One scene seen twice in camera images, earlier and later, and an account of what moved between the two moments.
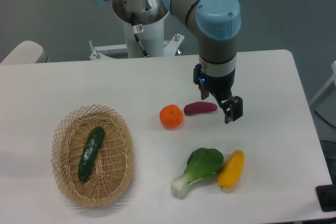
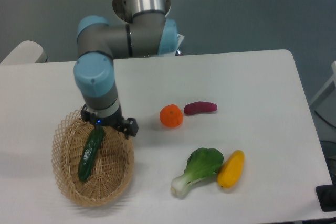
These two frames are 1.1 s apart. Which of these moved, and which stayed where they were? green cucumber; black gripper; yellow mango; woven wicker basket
Moved: black gripper
Stayed: yellow mango; green cucumber; woven wicker basket
